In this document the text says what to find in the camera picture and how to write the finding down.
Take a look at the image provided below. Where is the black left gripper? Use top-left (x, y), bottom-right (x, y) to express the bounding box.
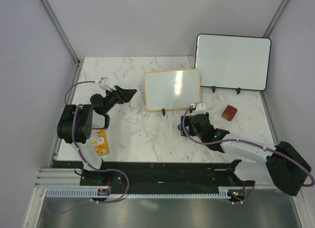
top-left (103, 85), bottom-right (137, 114)

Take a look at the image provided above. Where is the yellow framed whiteboard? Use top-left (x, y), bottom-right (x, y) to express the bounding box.
top-left (144, 68), bottom-right (201, 111)

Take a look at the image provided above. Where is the blue whiteboard eraser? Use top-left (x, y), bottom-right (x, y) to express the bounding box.
top-left (177, 124), bottom-right (183, 131)

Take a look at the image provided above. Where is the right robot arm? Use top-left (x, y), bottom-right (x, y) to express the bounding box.
top-left (180, 113), bottom-right (315, 196)

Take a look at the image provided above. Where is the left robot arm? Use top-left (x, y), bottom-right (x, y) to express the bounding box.
top-left (57, 85), bottom-right (137, 185)

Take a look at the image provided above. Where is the black framed whiteboard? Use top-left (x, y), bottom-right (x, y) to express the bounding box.
top-left (195, 33), bottom-right (272, 91)

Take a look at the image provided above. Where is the red small box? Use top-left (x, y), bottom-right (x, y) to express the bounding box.
top-left (221, 105), bottom-right (238, 121)

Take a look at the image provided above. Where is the orange card package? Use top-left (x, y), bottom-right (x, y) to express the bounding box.
top-left (91, 129), bottom-right (110, 157)

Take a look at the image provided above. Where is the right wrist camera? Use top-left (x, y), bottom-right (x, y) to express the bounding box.
top-left (189, 102), bottom-right (207, 114)

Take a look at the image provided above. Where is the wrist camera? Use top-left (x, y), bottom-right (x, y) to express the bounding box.
top-left (189, 102), bottom-right (207, 114)
top-left (98, 77), bottom-right (108, 90)

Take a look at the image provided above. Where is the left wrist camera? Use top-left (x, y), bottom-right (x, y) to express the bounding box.
top-left (98, 77), bottom-right (108, 90)

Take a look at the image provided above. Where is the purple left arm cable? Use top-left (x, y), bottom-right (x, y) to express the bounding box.
top-left (44, 80), bottom-right (130, 216)

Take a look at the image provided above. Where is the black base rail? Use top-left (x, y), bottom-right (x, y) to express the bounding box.
top-left (52, 160), bottom-right (254, 194)

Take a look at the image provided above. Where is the white cable duct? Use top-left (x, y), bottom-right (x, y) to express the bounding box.
top-left (45, 188), bottom-right (231, 199)

